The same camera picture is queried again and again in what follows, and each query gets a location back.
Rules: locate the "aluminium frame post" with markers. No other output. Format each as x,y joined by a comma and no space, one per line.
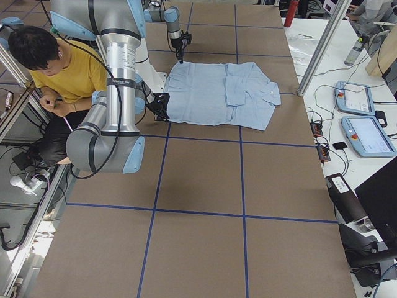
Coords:
326,38

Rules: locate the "light blue button-up shirt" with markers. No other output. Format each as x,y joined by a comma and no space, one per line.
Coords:
215,94

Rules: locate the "clear plastic bag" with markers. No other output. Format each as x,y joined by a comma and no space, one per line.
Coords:
302,48

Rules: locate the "person in yellow shirt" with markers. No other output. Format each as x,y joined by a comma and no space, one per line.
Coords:
66,73

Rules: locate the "blue teach pendant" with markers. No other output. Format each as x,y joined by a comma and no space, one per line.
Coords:
354,98
367,137

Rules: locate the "lower blue teach pendant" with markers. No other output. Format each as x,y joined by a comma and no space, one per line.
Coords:
367,137

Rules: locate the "clear water bottle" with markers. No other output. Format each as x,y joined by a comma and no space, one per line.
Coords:
356,50

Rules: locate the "black monitor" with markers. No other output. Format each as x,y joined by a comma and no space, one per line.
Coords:
377,195

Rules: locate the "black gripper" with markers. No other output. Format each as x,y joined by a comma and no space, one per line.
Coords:
177,44
156,106

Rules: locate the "upper blue teach pendant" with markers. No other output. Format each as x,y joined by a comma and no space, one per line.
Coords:
354,98

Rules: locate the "red bottle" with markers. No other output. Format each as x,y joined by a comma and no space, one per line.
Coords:
293,6

